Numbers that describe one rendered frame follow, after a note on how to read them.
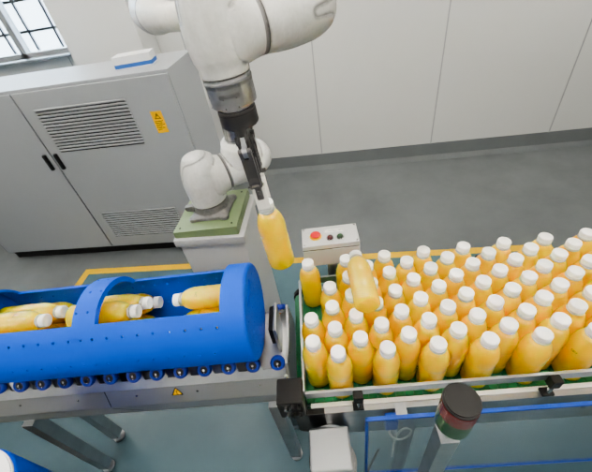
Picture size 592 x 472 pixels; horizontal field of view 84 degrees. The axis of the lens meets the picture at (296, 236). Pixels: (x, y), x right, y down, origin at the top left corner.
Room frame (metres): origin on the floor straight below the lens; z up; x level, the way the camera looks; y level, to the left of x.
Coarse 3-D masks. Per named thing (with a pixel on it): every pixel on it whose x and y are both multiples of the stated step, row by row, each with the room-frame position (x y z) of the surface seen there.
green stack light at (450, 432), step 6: (438, 402) 0.24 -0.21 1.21; (438, 414) 0.22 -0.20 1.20; (438, 420) 0.21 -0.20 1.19; (444, 420) 0.21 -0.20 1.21; (438, 426) 0.21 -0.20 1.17; (444, 426) 0.20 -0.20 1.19; (450, 426) 0.20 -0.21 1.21; (444, 432) 0.20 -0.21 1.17; (450, 432) 0.19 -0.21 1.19; (456, 432) 0.19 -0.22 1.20; (462, 432) 0.19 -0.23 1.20; (468, 432) 0.19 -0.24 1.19; (456, 438) 0.19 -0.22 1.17; (462, 438) 0.19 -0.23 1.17
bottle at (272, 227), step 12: (264, 216) 0.64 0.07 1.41; (276, 216) 0.64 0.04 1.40; (264, 228) 0.63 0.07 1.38; (276, 228) 0.63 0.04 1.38; (264, 240) 0.63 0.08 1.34; (276, 240) 0.62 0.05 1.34; (288, 240) 0.64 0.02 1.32; (276, 252) 0.62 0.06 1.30; (288, 252) 0.63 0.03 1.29; (276, 264) 0.62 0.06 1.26; (288, 264) 0.62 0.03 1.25
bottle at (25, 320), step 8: (8, 312) 0.70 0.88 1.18; (16, 312) 0.69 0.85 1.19; (24, 312) 0.69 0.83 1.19; (32, 312) 0.69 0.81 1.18; (0, 320) 0.67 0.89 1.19; (8, 320) 0.66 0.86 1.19; (16, 320) 0.66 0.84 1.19; (24, 320) 0.66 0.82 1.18; (32, 320) 0.66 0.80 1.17; (0, 328) 0.65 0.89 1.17; (8, 328) 0.65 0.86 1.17; (16, 328) 0.64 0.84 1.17; (24, 328) 0.64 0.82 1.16; (32, 328) 0.65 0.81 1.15
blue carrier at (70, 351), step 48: (48, 288) 0.82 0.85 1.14; (96, 288) 0.68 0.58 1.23; (144, 288) 0.79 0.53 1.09; (240, 288) 0.59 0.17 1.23; (0, 336) 0.59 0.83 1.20; (48, 336) 0.57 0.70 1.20; (96, 336) 0.55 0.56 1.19; (144, 336) 0.53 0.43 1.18; (192, 336) 0.51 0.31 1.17; (240, 336) 0.49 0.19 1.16
